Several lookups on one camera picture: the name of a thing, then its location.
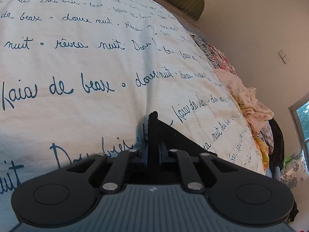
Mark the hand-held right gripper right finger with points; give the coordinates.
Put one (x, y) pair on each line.
(162, 151)

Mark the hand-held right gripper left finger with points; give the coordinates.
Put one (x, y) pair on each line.
(144, 149)

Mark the pale pink crumpled cloth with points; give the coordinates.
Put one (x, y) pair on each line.
(243, 96)

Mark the yellow cloth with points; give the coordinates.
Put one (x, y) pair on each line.
(262, 149)

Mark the white blanket with script print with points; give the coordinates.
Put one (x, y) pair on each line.
(84, 65)

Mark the lilac cloth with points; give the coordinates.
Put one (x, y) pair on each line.
(267, 135)

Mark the pink red floral cloth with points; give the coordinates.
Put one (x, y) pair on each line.
(224, 60)

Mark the zebra striped cloth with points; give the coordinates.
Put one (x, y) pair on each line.
(207, 50)

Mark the black cloth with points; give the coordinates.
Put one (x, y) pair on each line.
(277, 140)

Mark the floral patterned bag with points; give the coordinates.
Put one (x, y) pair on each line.
(295, 171)

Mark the window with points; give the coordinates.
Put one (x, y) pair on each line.
(301, 120)

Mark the white wall switch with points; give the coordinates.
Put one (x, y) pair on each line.
(283, 56)

